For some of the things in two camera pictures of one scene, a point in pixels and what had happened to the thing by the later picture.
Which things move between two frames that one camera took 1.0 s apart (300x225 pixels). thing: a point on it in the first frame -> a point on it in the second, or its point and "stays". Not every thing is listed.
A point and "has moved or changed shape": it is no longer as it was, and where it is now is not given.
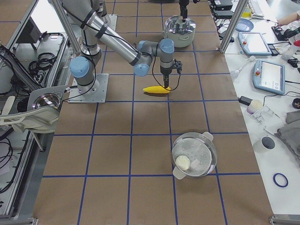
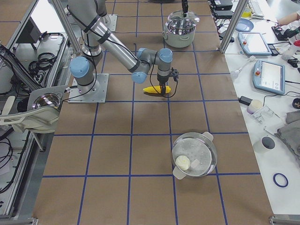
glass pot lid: (174, 24) has moved or changed shape
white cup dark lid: (265, 145) stays
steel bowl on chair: (47, 99) stays
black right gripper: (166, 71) -> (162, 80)
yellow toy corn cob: (159, 89) stays
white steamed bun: (183, 161) stays
